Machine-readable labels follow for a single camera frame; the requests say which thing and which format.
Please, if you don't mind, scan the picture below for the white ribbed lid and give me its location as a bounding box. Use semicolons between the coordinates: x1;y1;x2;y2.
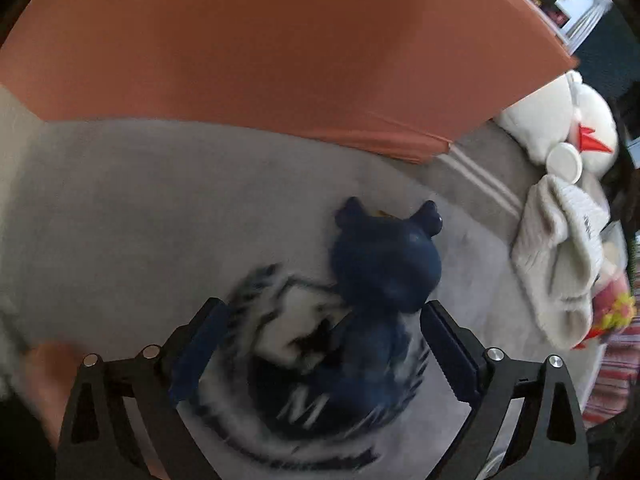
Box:
546;142;582;184

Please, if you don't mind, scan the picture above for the grey blanket with emblem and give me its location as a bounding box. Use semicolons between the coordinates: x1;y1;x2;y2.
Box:
0;84;622;480

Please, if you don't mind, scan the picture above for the white plush toy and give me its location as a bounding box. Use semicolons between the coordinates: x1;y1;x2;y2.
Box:
494;70;620;179

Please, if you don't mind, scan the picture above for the dark blue cat figure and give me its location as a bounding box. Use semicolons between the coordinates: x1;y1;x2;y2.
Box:
249;196;444;434

